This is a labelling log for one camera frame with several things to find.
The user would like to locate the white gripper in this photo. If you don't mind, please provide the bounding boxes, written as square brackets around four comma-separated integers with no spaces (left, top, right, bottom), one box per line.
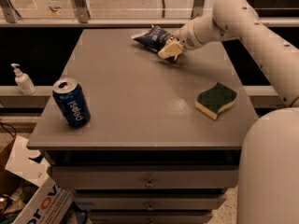
[158,25,200,59]

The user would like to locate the blue chip bag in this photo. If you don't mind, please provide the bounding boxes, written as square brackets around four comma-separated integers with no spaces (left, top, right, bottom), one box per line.
[131,25,174,52]

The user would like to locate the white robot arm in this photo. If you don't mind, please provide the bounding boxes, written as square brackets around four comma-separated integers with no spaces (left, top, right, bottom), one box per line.
[158,0,299,224]

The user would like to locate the blue pepsi can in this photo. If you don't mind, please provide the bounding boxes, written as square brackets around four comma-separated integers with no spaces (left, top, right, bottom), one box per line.
[52,77,91,128]

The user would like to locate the green yellow sponge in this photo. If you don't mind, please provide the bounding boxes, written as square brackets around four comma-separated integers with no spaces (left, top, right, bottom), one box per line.
[195,82,237,120]

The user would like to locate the grey drawer cabinet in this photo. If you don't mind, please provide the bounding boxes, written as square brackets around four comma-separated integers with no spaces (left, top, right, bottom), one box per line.
[29,29,256,224]

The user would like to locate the top drawer knob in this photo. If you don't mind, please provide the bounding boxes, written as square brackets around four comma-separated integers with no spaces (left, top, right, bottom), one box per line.
[145,178,154,189]

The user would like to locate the drawer knob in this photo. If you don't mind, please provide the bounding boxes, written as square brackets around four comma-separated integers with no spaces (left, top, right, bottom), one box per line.
[147,204,154,211]
[145,178,154,189]

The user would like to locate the white pump bottle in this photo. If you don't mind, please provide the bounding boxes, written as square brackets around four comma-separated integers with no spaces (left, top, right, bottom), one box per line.
[11,63,36,95]

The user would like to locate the middle drawer knob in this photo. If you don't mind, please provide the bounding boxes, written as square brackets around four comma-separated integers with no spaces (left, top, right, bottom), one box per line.
[147,204,154,211]

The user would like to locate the white cardboard box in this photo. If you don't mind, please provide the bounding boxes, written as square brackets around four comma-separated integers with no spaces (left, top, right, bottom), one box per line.
[5,134,75,224]

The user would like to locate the brown cardboard box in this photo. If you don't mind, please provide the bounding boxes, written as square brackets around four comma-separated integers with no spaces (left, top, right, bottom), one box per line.
[0,138,21,195]

